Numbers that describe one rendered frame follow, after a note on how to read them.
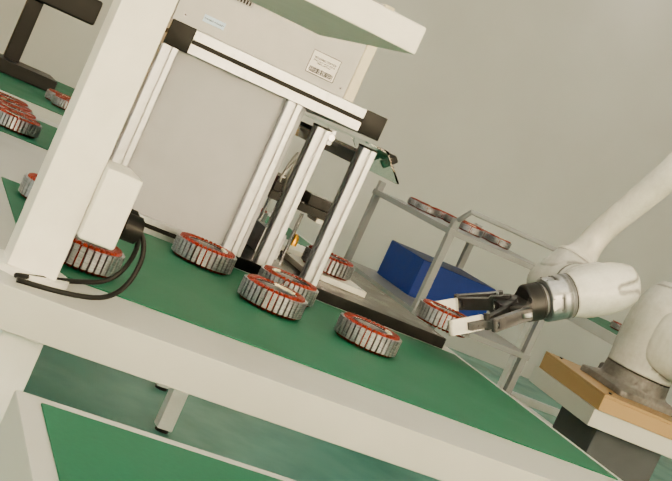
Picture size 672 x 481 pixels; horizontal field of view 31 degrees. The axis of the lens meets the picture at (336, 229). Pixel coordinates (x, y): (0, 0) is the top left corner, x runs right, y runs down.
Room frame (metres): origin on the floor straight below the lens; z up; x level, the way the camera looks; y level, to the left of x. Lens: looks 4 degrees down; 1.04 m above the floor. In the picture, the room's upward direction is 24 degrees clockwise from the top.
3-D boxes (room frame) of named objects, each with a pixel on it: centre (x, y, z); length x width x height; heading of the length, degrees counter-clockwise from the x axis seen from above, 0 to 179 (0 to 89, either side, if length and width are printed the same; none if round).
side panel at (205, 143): (2.13, 0.28, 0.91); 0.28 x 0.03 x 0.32; 112
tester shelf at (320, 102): (2.46, 0.33, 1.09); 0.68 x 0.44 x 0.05; 22
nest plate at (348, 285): (2.47, -0.01, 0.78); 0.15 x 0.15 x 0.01; 22
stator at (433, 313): (2.27, -0.26, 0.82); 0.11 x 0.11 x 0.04
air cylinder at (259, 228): (2.42, 0.12, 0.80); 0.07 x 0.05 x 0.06; 22
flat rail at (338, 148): (2.55, 0.12, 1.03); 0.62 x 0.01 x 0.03; 22
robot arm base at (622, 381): (2.74, -0.76, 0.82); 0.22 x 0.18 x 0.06; 22
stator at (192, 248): (2.04, 0.19, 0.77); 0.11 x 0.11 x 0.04
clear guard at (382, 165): (2.76, 0.11, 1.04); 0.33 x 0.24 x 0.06; 112
